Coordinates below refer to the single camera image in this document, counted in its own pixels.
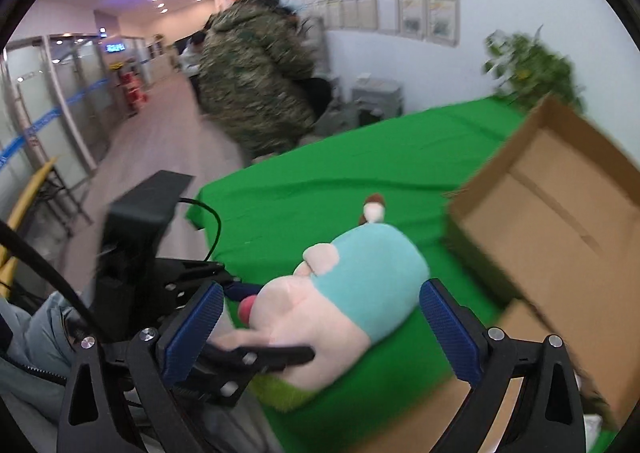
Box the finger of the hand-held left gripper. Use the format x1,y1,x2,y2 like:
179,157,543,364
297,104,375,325
222,278,263,302
190,343,316,407

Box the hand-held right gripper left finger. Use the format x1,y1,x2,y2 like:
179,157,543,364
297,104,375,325
56,280,226,453

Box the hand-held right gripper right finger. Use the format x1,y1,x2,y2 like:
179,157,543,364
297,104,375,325
419,278,586,453

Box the pink and teal plush toy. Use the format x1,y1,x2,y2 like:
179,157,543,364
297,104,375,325
212,223,431,411

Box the brown cardboard box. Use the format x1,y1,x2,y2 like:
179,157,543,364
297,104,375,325
345,93,640,453

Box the yellow chair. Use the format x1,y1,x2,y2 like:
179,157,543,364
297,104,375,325
0,156,58,294

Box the green tablecloth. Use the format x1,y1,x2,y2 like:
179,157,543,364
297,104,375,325
186,97,531,453

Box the small brown mushroom toy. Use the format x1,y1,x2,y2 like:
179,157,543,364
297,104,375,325
359,193,388,225

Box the red fire extinguishers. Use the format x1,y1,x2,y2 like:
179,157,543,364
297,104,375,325
117,68,149,116

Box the person's grey jacket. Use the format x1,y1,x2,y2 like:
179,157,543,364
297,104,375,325
0,298,68,434

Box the grey printer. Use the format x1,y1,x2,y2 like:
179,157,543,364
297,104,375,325
350,76,403,126

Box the green potted plant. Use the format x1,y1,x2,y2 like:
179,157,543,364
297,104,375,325
482,26,586,114

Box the thin black cable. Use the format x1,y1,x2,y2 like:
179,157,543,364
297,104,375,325
177,197,223,263

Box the thick black cable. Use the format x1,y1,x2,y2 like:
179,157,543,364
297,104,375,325
0,219,108,344

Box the glass partition wall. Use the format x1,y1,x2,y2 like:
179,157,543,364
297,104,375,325
0,33,121,184

